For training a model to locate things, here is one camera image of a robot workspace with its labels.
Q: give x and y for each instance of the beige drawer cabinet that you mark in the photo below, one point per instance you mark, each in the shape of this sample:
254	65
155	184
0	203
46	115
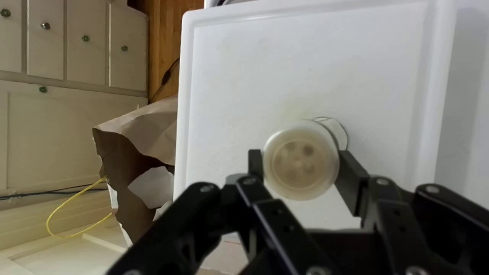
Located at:
64	68

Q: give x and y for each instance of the white cutting board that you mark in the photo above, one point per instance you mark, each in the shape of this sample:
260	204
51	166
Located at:
378	67

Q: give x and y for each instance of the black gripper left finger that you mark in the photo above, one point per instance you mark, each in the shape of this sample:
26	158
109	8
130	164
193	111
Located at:
256	164

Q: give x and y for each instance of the brown paper bag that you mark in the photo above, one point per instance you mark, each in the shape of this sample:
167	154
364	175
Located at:
136	154

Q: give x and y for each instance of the small clear white-capped bottle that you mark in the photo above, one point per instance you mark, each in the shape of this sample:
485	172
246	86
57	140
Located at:
301	160

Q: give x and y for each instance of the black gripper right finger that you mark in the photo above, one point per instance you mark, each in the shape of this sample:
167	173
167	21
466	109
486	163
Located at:
352	180

